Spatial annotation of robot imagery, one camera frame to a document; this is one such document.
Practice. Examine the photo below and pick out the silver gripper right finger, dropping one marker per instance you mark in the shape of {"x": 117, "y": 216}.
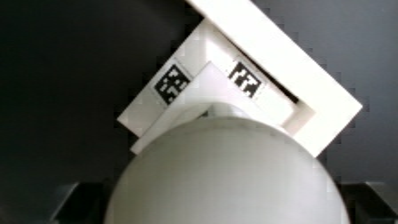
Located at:
{"x": 371, "y": 202}

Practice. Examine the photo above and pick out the white lamp base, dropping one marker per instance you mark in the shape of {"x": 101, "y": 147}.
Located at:
{"x": 208, "y": 83}

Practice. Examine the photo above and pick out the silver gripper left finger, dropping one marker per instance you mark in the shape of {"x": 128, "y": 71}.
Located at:
{"x": 78, "y": 203}

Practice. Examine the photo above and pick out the white U-shaped fence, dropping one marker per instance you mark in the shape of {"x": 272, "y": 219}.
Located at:
{"x": 281, "y": 58}

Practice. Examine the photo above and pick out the white lamp bulb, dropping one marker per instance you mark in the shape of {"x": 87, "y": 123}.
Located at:
{"x": 224, "y": 173}

